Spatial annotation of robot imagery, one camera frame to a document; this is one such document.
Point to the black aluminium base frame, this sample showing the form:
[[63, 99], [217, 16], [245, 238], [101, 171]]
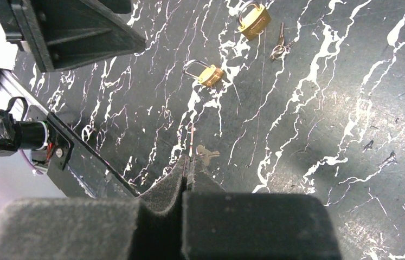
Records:
[[52, 149]]

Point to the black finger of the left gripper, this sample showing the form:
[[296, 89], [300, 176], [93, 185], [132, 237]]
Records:
[[64, 35]]

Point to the medium brass padlock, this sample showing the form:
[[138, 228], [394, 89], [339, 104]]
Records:
[[210, 75]]

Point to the silver key bunch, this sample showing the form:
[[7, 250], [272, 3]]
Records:
[[281, 46]]

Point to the small silver key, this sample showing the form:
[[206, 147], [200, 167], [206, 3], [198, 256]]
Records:
[[191, 141]]

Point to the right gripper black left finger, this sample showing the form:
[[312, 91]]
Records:
[[146, 227]]

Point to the large brass padlock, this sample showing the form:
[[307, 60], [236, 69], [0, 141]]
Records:
[[252, 19]]

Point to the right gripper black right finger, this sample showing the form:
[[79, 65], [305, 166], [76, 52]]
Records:
[[217, 224]]

